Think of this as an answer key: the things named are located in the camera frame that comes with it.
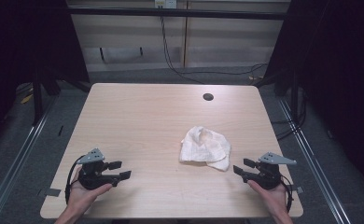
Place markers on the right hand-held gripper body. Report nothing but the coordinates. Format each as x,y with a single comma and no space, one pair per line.
268,175

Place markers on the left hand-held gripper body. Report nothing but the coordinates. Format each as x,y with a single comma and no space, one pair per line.
91,177

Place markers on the white towel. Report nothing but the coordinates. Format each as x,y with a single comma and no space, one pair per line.
203,147

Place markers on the person's left hand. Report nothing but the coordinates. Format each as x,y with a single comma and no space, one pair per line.
82,196

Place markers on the person's right hand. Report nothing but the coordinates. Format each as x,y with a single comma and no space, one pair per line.
272,199

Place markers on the grey tape strip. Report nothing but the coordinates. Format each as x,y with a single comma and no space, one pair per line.
299,189
52,192

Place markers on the small black floor piece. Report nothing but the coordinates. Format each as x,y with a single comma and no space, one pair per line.
60,130

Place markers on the black metal stand leg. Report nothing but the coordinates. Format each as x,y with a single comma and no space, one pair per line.
37,99

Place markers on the yellow floor scrap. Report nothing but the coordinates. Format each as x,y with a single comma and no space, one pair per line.
26,99

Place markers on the dark curtain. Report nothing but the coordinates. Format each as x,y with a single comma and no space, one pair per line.
338,77
21,46

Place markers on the black horizontal metal bar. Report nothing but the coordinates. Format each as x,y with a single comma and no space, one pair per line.
177,13

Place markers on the aluminium floor rail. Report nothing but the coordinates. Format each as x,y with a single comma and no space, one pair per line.
314,165
15,161

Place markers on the white wall socket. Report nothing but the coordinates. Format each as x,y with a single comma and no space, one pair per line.
166,3

